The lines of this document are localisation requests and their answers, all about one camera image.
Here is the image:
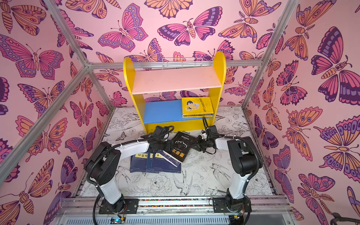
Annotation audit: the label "yellow cartoon girl book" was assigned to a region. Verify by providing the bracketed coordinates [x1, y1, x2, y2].
[182, 113, 214, 118]

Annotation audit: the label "black Murphy's law book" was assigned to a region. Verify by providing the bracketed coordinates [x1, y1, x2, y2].
[164, 132, 197, 163]

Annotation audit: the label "navy book right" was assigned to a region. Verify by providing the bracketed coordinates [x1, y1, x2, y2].
[152, 153, 182, 173]

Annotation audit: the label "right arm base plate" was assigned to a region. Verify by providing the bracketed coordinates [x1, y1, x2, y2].
[211, 197, 252, 214]

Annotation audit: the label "small green circuit board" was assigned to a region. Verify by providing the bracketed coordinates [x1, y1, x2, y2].
[110, 217, 126, 225]

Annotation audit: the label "navy book middle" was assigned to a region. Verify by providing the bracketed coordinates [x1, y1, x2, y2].
[146, 152, 154, 173]

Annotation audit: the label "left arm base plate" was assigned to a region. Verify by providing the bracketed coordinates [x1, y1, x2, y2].
[98, 198, 139, 215]

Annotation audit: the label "navy book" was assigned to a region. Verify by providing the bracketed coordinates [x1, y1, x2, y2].
[152, 153, 182, 173]
[129, 153, 148, 173]
[146, 152, 154, 173]

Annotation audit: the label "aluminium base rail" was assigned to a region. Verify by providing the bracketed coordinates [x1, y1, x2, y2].
[54, 196, 297, 225]

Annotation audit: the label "aluminium frame bars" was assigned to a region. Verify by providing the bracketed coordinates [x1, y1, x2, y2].
[1, 1, 298, 183]

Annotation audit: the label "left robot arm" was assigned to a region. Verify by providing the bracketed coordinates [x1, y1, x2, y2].
[84, 126, 174, 213]

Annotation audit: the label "white wire basket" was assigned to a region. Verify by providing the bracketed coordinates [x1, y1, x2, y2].
[161, 57, 213, 69]

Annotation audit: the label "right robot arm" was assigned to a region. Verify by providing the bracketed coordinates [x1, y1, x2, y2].
[195, 125, 263, 212]

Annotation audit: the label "yellow pink blue bookshelf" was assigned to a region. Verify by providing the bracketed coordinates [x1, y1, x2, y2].
[123, 52, 227, 133]

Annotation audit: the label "navy book left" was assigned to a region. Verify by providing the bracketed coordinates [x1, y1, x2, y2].
[129, 153, 148, 173]

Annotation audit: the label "yellow cartoon boy book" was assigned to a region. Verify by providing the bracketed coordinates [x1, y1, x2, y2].
[181, 97, 214, 114]

